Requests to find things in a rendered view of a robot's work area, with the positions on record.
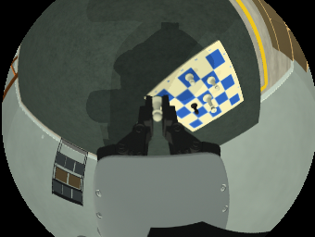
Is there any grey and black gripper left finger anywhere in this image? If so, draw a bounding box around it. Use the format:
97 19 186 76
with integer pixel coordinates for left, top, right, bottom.
96 95 153 162

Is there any blue and cream chessboard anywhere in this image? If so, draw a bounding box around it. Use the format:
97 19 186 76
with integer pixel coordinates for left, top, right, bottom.
147 40 244 131

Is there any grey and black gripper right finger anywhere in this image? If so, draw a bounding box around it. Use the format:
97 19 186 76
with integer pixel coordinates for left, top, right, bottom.
161 94 221 156

